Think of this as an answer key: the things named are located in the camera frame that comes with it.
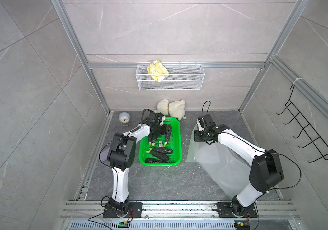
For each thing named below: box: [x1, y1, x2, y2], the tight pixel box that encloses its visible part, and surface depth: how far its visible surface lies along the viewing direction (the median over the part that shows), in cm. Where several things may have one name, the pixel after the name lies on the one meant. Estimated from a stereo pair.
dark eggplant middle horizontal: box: [152, 147, 174, 154], surface depth 94 cm
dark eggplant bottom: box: [144, 158, 169, 164], surface depth 90 cm
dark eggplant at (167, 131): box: [163, 123, 172, 148], surface depth 96 cm
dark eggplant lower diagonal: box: [145, 150, 169, 162], surface depth 92 cm
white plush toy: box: [153, 98, 186, 121], surface depth 113 cm
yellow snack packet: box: [146, 59, 170, 83], surface depth 88 cm
